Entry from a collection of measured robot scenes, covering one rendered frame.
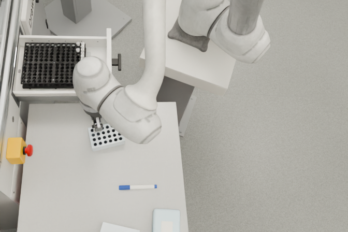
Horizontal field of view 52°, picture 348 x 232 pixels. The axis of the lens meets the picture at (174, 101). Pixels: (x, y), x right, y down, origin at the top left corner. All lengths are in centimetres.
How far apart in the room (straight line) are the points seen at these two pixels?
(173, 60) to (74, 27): 121
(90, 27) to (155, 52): 168
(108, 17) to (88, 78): 169
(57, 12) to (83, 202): 163
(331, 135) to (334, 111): 20
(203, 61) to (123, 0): 138
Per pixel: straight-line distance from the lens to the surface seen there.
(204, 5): 138
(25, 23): 152
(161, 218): 130
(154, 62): 93
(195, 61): 152
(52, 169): 139
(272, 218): 229
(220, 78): 150
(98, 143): 137
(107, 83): 100
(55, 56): 142
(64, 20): 262
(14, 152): 127
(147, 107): 94
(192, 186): 218
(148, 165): 138
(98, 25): 259
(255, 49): 136
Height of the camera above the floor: 208
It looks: 63 degrees down
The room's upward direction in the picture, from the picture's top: 19 degrees clockwise
